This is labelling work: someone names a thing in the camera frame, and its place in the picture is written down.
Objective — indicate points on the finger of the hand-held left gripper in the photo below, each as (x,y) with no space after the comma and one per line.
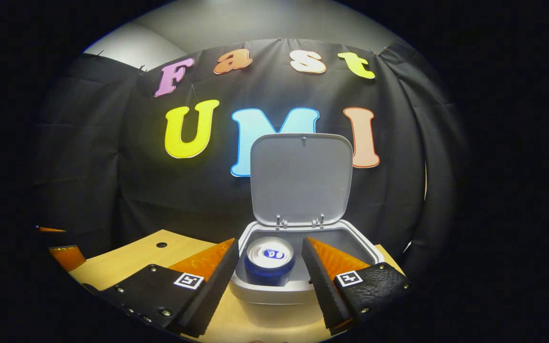
(67,258)
(50,230)

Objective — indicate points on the black backdrop cloth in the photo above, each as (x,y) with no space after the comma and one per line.
(198,200)

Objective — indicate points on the wooden desktop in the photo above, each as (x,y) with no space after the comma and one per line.
(127,259)

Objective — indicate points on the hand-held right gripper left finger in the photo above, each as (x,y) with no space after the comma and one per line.
(217,290)

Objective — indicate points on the white desktop garbage bin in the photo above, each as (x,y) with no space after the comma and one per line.
(298,176)

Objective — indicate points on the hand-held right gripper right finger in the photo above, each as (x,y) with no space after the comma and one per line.
(322,286)

